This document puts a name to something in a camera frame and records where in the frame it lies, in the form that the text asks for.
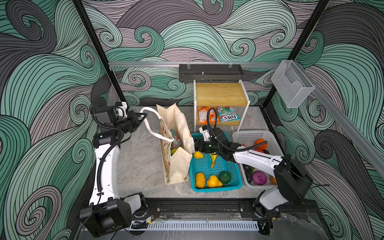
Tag orange candy bag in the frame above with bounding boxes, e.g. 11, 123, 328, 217
198, 106, 220, 125

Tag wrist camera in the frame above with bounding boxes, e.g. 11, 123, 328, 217
199, 126, 227, 142
89, 102, 128, 126

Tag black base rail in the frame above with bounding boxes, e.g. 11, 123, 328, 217
136, 198, 320, 220

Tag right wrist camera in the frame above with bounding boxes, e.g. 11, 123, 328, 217
199, 126, 227, 142

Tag white wooden two-tier shelf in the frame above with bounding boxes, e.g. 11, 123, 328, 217
193, 80, 250, 132

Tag brown potato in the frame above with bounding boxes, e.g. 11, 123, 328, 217
270, 176, 277, 185

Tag teal plastic basket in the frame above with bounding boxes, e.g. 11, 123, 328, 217
188, 131, 243, 193

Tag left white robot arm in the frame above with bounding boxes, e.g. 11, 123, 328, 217
80, 106, 147, 238

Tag yellow corn cob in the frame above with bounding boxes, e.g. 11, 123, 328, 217
195, 172, 206, 189

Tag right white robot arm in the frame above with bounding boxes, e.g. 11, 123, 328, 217
195, 139, 314, 219

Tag floral canvas tote bag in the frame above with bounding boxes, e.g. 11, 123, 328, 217
140, 104, 195, 185

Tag purple red onion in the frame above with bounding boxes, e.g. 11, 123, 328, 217
252, 171, 267, 186

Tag small yellow pear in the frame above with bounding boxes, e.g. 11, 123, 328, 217
193, 151, 204, 159

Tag blue-red candy bag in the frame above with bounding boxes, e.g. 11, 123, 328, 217
171, 129, 182, 149

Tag black metal wall tray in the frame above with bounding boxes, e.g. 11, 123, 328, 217
179, 64, 244, 83

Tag small dark eggplant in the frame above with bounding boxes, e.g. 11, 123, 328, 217
243, 164, 253, 184

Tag green Fox's candy bag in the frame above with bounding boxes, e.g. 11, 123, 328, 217
217, 107, 241, 124

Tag green avocado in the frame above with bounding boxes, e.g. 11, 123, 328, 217
219, 171, 232, 185

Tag clear acrylic wall holder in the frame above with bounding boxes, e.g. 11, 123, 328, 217
272, 60, 315, 109

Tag orange tomato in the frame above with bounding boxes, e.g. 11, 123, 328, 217
254, 139, 268, 152

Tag white slotted cable duct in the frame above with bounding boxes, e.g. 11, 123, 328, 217
129, 221, 259, 232

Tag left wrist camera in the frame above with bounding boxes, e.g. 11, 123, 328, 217
89, 102, 128, 126

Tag white plastic basket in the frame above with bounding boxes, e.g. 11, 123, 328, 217
233, 130, 284, 190

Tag single yellow banana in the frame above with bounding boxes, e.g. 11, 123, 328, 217
209, 153, 218, 169

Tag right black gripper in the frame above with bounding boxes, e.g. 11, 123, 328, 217
187, 137, 223, 154

